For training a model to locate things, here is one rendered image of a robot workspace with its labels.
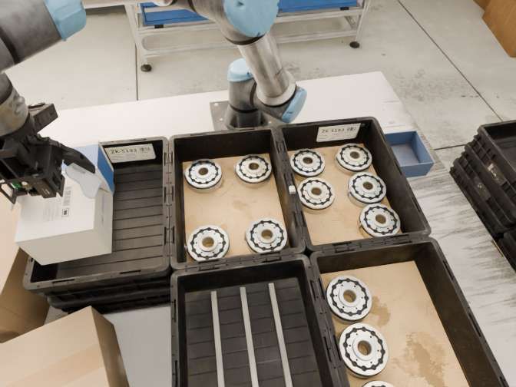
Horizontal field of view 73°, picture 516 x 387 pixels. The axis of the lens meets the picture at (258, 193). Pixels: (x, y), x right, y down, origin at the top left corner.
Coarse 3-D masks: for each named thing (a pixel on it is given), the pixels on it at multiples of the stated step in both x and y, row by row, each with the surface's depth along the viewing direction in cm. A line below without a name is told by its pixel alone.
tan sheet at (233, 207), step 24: (192, 192) 98; (216, 192) 98; (240, 192) 99; (264, 192) 99; (192, 216) 94; (216, 216) 94; (240, 216) 94; (264, 216) 94; (240, 240) 90; (288, 240) 90
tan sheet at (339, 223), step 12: (360, 144) 110; (324, 156) 107; (336, 168) 104; (372, 168) 104; (336, 180) 102; (348, 180) 102; (336, 192) 99; (336, 204) 97; (348, 204) 97; (384, 204) 97; (312, 216) 95; (324, 216) 95; (336, 216) 95; (348, 216) 95; (312, 228) 92; (324, 228) 93; (336, 228) 93; (348, 228) 93; (312, 240) 90; (324, 240) 90; (336, 240) 91
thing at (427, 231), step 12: (336, 120) 102; (348, 120) 102; (360, 120) 102; (372, 120) 102; (384, 144) 97; (288, 156) 93; (288, 168) 91; (396, 168) 92; (408, 192) 87; (300, 204) 85; (300, 216) 83; (420, 216) 84; (348, 240) 79; (360, 240) 79; (372, 240) 80; (384, 240) 80; (312, 252) 78
